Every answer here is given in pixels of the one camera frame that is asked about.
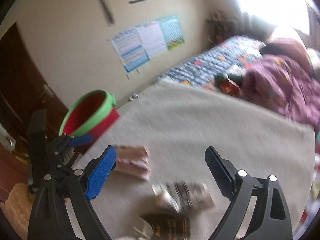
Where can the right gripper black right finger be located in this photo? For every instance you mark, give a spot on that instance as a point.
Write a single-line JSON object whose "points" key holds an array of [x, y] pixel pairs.
{"points": [[223, 172]]}

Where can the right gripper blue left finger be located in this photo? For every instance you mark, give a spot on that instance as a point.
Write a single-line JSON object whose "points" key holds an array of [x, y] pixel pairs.
{"points": [[98, 170]]}

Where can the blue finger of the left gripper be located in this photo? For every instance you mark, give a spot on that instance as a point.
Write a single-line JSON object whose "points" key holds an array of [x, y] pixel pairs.
{"points": [[81, 140]]}

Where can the pink white snack wrapper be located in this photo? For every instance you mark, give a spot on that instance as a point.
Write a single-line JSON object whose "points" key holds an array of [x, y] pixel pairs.
{"points": [[133, 161]]}

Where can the grey patterned paper bag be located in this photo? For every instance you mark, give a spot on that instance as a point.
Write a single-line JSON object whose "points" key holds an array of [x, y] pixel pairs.
{"points": [[182, 197]]}

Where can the dark brown gold packet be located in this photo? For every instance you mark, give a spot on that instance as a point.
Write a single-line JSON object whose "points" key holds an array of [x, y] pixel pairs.
{"points": [[163, 226]]}

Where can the person's left hand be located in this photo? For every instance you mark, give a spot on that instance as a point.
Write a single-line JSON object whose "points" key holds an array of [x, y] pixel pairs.
{"points": [[17, 208]]}

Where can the red bin with green rim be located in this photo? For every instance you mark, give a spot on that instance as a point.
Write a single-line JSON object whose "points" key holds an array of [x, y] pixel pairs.
{"points": [[93, 114]]}

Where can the grey towel mat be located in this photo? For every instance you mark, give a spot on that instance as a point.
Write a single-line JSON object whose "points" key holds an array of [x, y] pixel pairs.
{"points": [[176, 123]]}

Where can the dark brown wooden door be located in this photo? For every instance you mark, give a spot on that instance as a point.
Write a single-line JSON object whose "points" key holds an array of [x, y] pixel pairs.
{"points": [[23, 91]]}

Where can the pair of shoes on floor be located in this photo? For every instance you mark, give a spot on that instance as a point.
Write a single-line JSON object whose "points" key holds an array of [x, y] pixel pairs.
{"points": [[134, 97]]}

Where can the green plush toy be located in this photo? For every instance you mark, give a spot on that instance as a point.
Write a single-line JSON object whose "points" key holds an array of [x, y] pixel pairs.
{"points": [[229, 84]]}

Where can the purple floral quilt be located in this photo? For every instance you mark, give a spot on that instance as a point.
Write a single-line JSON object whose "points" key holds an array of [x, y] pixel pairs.
{"points": [[280, 84]]}

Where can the blue plaid cartoon bedsheet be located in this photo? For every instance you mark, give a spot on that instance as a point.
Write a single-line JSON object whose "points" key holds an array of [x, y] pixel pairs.
{"points": [[233, 57]]}

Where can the pink pillow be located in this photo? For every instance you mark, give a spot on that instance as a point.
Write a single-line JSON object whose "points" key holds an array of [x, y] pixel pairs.
{"points": [[290, 48]]}

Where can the small cluttered side table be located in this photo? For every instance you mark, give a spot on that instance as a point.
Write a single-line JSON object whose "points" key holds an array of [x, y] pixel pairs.
{"points": [[221, 27]]}

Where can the bright curtained window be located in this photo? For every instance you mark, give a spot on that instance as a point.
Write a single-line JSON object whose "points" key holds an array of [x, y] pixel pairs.
{"points": [[259, 16]]}

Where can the blue alphabet wall poster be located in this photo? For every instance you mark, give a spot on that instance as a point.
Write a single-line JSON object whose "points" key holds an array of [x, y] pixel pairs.
{"points": [[130, 49]]}

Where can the black vertical wall bracket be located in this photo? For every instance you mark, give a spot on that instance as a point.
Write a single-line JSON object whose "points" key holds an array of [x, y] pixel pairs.
{"points": [[107, 12]]}

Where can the white chart wall poster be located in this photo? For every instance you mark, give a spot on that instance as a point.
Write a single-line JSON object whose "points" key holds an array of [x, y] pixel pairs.
{"points": [[152, 38]]}

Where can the teal number wall poster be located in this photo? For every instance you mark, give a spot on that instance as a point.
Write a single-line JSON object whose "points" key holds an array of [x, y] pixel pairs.
{"points": [[172, 32]]}

